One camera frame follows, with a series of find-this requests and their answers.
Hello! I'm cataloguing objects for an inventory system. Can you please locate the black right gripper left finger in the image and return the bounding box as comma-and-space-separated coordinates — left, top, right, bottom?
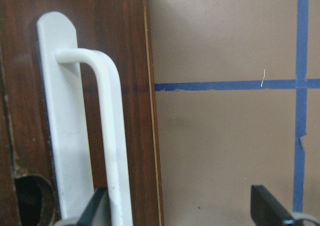
77, 188, 110, 226

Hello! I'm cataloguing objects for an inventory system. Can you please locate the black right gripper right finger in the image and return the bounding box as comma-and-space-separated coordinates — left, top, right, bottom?
250, 185, 295, 226

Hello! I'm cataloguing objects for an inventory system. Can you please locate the white drawer handle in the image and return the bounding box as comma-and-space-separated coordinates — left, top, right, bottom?
37, 11, 133, 226

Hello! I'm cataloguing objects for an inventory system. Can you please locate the dark brown wooden drawer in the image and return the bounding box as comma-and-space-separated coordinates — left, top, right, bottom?
0, 0, 165, 226

